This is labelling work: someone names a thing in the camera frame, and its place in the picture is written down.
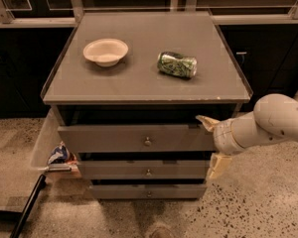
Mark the white paper bowl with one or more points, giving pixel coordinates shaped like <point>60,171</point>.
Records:
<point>105,52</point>

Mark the grey top drawer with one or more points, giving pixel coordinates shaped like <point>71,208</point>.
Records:
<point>136,138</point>

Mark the clear plastic bin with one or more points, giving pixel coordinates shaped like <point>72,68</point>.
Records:
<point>47,140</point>

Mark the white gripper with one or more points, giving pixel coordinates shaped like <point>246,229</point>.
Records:
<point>223,137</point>

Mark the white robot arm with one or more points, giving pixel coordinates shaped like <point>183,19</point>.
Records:
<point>273,120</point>

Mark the grey drawer cabinet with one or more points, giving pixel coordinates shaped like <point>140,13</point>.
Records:
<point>136,92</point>

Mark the dark right cabinet handle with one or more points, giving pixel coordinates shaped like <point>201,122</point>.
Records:
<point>240,57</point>

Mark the grey middle drawer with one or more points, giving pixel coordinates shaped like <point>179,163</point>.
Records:
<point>158,169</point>

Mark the grey bottom drawer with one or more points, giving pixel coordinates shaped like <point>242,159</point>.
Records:
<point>148,191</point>

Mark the black pole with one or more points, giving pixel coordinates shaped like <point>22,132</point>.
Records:
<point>40,184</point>

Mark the blue white snack bag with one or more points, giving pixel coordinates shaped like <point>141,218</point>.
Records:
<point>61,155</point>

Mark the grey drawer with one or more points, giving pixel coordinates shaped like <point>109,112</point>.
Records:
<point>148,191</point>
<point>158,169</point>
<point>136,138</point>

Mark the crushed green soda can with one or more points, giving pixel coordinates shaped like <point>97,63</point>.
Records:
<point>177,65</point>

